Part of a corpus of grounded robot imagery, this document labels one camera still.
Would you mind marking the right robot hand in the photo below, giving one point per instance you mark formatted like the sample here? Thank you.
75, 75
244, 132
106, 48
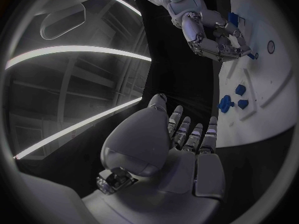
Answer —
210, 46

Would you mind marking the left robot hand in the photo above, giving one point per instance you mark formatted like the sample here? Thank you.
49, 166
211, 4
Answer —
140, 140

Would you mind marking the blue peg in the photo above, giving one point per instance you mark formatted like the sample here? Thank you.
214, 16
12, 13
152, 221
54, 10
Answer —
233, 104
251, 56

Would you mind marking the blue block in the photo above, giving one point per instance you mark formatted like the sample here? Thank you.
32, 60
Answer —
243, 104
240, 89

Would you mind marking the white task board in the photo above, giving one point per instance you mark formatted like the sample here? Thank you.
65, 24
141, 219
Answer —
268, 97

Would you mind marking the thick long blue cylinder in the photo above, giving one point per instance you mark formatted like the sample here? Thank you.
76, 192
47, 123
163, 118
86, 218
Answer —
232, 18

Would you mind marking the blue gear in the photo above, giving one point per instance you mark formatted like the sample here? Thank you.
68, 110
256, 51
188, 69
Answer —
225, 103

